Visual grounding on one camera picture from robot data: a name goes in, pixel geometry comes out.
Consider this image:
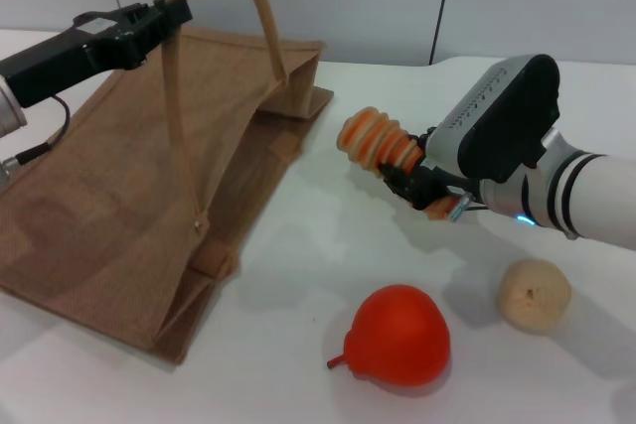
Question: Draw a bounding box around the brown woven handbag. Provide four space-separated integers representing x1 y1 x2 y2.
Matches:
0 0 335 370

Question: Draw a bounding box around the silver black wrist camera box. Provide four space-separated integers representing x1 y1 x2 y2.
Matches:
425 53 562 185

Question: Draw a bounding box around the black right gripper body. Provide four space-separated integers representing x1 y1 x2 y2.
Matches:
406 163 481 212

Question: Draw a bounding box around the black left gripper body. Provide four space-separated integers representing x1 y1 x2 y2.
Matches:
0 10 123 108

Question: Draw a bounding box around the beige round toy fruit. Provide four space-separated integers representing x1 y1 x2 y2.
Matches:
498 258 572 335

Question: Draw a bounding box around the red toy pear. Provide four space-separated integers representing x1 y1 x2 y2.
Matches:
326 283 452 388

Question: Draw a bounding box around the silver cable connector plug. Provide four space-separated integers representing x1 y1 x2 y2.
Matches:
449 192 473 222

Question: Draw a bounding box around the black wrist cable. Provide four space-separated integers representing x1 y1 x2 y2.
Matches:
14 93 71 167

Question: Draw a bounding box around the orange striped toy bread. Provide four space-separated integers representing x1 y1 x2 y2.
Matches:
336 105 458 222

